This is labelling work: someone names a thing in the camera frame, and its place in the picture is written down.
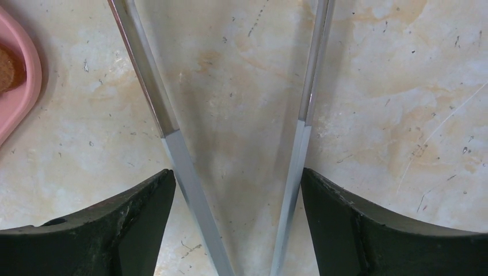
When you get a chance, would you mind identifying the brown heart cookie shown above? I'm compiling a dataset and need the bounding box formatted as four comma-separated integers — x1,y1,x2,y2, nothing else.
1,44,17,93

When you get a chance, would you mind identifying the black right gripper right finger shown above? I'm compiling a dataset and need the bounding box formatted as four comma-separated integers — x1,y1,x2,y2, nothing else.
301,168,487,275

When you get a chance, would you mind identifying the metal tongs white handle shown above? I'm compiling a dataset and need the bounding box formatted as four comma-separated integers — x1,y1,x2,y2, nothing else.
109,1,335,275

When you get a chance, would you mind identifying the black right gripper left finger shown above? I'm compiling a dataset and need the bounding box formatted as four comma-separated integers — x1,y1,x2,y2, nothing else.
1,169,176,275

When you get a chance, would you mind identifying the pink plastic tray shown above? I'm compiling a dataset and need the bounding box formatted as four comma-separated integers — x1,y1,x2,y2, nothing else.
1,8,43,143

